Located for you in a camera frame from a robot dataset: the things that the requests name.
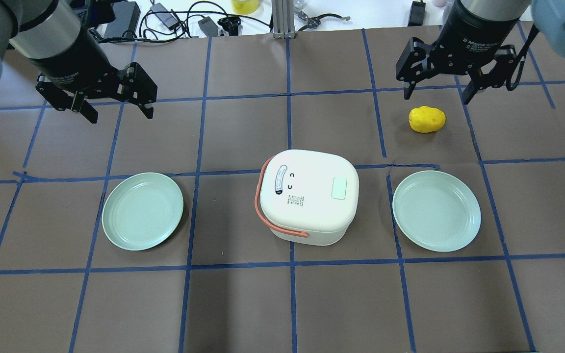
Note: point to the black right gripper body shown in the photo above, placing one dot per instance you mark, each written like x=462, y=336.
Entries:
x=474, y=30

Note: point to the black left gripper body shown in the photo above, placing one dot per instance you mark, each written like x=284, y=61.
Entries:
x=68, y=60

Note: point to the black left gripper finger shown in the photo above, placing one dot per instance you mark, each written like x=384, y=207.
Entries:
x=60, y=100
x=136, y=87

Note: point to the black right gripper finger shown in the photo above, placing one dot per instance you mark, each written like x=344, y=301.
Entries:
x=505, y=65
x=414, y=65

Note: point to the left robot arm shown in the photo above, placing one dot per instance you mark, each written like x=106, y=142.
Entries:
x=39, y=29

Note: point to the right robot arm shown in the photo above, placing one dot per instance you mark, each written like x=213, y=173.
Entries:
x=533, y=17

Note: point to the white rice cooker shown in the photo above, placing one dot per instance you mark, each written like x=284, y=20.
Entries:
x=307, y=197

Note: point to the black box right background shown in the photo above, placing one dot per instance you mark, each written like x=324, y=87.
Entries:
x=417, y=13

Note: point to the yellow lemon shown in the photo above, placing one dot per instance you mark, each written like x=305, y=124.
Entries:
x=426, y=119

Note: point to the black power adapter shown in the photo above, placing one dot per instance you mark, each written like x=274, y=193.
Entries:
x=126, y=15

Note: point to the small grey adapter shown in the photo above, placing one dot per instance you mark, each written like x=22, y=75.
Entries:
x=208, y=27

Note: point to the metal pliers tool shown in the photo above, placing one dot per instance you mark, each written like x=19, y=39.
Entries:
x=315, y=22

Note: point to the left green plate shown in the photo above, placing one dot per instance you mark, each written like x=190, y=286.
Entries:
x=142, y=211

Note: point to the green plate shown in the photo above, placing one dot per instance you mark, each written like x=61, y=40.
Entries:
x=142, y=211
x=437, y=211

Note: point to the yellow cup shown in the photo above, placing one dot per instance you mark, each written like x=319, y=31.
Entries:
x=245, y=7

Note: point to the right green plate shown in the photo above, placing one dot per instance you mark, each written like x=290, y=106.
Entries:
x=437, y=211

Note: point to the aluminium frame post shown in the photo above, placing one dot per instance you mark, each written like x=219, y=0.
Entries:
x=283, y=19

